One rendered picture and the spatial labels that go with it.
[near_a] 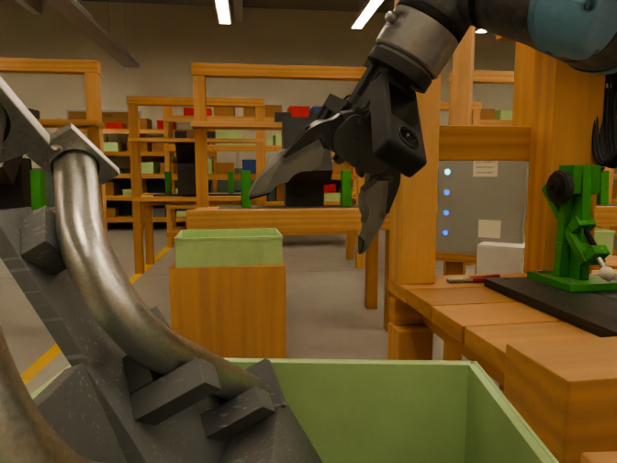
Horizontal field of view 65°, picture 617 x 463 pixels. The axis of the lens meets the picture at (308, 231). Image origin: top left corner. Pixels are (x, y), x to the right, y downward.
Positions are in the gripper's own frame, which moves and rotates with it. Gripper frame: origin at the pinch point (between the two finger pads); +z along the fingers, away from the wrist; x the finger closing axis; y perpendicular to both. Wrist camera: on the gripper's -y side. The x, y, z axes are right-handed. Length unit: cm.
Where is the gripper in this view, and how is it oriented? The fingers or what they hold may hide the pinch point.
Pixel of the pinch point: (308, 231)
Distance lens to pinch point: 53.0
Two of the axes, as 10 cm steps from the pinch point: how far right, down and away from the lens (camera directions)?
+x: -8.1, -4.0, -4.2
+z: -5.2, 8.3, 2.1
